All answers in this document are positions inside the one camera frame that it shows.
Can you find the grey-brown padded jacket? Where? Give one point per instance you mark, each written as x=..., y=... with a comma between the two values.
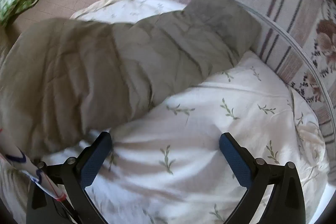
x=105, y=61

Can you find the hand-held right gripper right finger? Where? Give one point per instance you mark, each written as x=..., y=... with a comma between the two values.
x=235, y=158

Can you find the clear plastic tube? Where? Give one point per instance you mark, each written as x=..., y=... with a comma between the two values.
x=309, y=66

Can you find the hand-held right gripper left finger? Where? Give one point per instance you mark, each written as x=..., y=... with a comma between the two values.
x=92, y=161

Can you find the white leaf-print duvet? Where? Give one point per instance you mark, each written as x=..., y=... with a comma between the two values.
x=210, y=134

